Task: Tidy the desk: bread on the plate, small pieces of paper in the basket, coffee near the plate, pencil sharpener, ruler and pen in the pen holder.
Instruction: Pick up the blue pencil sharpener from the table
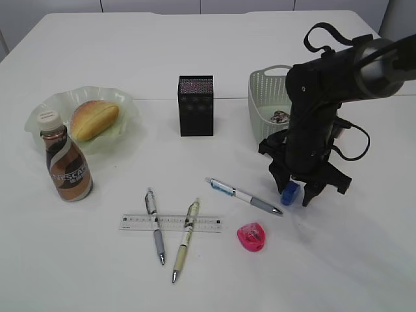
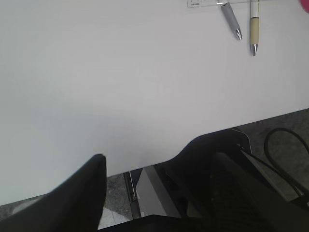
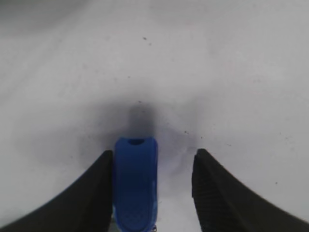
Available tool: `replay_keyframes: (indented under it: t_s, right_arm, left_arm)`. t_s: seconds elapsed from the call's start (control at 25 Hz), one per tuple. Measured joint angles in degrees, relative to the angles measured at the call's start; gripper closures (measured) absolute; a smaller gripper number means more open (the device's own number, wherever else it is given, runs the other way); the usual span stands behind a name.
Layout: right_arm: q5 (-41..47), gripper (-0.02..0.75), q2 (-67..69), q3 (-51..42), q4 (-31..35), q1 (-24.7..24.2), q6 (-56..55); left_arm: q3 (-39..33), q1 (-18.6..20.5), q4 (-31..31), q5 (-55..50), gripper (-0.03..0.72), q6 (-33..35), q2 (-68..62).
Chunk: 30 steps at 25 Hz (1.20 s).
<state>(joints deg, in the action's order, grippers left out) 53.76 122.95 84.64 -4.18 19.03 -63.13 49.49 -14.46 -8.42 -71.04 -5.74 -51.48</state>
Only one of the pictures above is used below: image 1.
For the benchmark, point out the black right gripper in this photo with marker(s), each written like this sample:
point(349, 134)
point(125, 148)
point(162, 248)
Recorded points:
point(303, 159)

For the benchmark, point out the blue pencil sharpener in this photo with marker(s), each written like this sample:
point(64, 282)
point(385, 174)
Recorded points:
point(290, 193)

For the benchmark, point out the small paper ball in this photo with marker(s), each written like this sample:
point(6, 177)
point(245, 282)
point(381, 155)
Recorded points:
point(280, 117)

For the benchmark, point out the sugared bread roll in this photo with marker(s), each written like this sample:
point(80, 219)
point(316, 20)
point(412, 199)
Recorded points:
point(92, 118)

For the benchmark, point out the brown Nescafe coffee bottle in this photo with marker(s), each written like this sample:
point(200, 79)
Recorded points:
point(65, 162)

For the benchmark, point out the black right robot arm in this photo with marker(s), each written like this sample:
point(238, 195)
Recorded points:
point(369, 69)

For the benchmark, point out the pink pencil sharpener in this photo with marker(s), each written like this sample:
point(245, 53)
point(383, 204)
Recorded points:
point(252, 236)

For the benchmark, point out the white pen with grey grip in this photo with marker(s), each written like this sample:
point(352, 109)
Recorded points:
point(244, 196)

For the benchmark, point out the light green plastic basket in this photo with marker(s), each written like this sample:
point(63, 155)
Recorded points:
point(266, 95)

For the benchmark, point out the beige grip patterned pen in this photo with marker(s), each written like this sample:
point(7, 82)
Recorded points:
point(192, 214)

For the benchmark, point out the black mesh pen holder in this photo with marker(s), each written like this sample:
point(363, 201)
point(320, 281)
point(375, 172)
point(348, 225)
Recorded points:
point(195, 94)

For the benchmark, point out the grey grip patterned pen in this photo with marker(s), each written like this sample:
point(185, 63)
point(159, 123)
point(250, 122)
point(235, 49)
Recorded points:
point(151, 208)

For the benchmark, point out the pale green wavy plate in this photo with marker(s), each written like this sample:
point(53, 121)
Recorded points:
point(66, 103)

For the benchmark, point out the transparent plastic ruler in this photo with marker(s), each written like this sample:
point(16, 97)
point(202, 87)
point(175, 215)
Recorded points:
point(170, 222)

